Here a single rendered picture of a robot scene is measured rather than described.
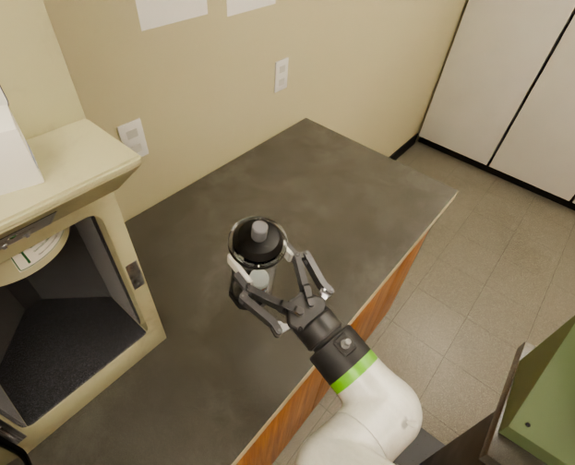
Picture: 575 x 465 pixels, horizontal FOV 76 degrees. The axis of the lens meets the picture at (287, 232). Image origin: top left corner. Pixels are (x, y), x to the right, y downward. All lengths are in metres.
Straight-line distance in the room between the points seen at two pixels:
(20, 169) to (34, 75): 0.12
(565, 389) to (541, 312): 1.69
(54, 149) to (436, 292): 2.14
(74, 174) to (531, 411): 0.88
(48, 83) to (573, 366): 0.96
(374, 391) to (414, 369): 1.43
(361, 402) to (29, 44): 0.61
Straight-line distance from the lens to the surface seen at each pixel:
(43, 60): 0.50
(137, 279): 0.73
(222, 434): 0.84
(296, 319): 0.65
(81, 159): 0.46
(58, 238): 0.64
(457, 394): 2.09
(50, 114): 0.51
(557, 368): 0.92
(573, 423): 0.96
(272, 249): 0.64
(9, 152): 0.42
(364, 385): 0.62
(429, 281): 2.39
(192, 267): 1.05
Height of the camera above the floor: 1.75
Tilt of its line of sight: 47 degrees down
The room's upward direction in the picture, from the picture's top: 5 degrees clockwise
